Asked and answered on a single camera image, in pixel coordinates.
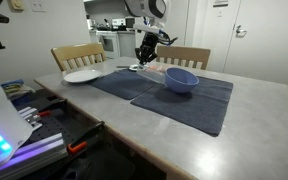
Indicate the black perforated base board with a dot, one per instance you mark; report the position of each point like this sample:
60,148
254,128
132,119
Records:
64,128

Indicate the large white plate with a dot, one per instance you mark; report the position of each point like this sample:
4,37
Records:
82,76

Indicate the aluminium profile rail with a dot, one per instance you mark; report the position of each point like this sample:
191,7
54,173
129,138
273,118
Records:
40,151

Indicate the small white switch plate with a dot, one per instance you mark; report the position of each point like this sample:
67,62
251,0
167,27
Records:
219,14

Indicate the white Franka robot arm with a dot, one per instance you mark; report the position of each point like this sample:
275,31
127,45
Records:
0,116

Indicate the white double switch plate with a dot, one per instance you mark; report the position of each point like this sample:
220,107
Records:
38,6

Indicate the grey metal bracket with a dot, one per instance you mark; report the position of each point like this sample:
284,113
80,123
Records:
30,116

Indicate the white door sign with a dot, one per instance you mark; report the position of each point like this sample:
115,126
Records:
220,3

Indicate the clear plastic lunchbox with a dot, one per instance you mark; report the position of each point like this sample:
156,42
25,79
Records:
154,76

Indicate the metal spoon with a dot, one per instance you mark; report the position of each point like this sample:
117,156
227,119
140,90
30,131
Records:
124,67

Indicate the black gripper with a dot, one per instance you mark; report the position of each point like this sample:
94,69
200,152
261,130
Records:
147,43

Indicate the beige round thermostat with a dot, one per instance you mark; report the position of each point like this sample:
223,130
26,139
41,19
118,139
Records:
16,5

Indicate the white door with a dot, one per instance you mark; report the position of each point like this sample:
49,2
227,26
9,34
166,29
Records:
270,43

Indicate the small white saucer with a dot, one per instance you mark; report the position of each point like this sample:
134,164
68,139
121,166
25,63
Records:
133,67

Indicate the orange clear snack bag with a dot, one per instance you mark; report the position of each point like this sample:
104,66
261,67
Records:
159,68

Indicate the brown wooden slatted chair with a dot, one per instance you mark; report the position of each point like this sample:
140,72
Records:
184,52

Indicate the blue bowl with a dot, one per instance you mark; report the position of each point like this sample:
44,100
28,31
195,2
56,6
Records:
181,81

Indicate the white kitchen stove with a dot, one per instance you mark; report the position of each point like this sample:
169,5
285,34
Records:
110,43

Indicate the light wooden slatted chair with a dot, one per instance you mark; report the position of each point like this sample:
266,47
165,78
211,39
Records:
77,51

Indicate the folded cloths stack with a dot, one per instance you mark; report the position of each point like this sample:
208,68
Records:
14,88

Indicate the dark blue cloth placemat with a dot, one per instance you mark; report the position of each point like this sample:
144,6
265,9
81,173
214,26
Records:
190,106
120,85

